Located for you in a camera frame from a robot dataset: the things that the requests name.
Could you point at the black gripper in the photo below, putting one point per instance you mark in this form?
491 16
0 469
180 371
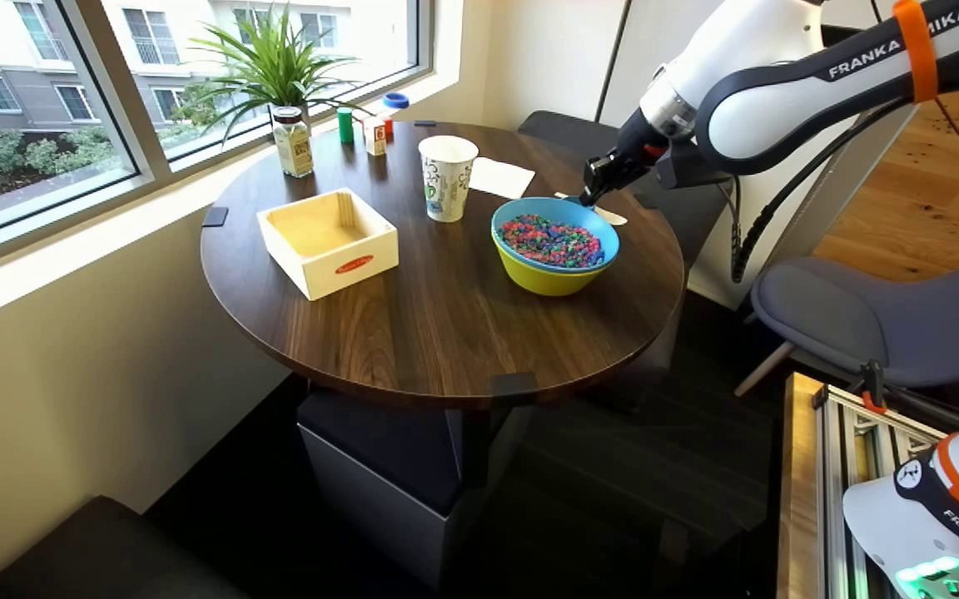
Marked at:
634 147

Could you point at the colourful beans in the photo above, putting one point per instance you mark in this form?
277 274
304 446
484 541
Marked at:
552 239

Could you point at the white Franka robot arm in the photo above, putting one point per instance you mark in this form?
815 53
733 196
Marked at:
790 101

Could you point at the white plastic spoon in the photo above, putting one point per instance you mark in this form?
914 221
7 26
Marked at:
613 216

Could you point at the white paper napkin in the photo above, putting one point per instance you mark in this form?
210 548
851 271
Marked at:
503 178

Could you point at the patterned paper cup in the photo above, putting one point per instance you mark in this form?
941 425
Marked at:
449 178

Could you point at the red wooden block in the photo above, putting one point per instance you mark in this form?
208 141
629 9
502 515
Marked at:
392 132

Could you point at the blue round lid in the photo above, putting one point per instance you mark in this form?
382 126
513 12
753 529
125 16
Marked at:
393 101

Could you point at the white numbered wooden block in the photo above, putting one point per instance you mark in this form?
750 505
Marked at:
373 137

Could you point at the blue-grey round chair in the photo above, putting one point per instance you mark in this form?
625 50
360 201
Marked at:
834 320

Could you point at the cream wooden box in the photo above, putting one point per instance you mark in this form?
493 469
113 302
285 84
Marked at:
332 267

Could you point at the glass spice jar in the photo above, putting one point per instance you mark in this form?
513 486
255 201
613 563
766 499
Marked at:
294 145

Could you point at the green potted plant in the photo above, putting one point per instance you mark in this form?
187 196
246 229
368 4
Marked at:
269 60

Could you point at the grey cube ottoman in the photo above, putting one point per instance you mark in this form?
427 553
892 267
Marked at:
382 520

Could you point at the black bench cushion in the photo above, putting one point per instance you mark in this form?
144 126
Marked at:
101 553

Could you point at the aluminium robot stand frame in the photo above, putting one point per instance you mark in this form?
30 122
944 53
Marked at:
825 499

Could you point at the grey window frame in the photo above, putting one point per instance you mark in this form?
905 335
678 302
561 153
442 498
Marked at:
125 87

